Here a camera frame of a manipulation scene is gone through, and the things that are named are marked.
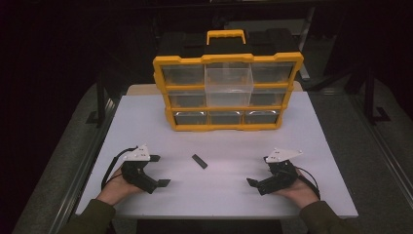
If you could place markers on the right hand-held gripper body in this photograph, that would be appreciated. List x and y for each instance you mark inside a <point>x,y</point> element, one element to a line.
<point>279,177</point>

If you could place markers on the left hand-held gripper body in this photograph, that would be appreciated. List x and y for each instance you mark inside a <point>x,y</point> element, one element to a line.
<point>138,172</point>

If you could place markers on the small black rectangular bar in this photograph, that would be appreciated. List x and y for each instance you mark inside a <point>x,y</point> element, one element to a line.
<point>199,161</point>

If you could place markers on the clear plastic drawer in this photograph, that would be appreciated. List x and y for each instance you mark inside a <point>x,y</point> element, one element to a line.
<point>229,86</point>

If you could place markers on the yellow black storage organizer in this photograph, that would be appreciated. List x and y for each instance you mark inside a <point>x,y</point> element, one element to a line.
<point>227,58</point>

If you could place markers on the person's right hand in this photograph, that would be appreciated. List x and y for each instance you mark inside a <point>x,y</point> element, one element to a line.
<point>298,191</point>

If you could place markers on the person's left hand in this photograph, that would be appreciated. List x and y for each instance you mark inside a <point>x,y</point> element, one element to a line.
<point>113,190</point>

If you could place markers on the black metal stand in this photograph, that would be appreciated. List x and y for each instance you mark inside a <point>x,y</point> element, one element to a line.
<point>368,97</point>
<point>101,97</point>

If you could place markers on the set of clear organizer drawers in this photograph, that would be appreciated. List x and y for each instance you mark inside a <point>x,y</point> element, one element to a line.
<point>185,74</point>

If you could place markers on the aluminium frame rail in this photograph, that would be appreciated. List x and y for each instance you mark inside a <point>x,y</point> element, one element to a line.
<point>85,169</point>
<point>389,159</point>

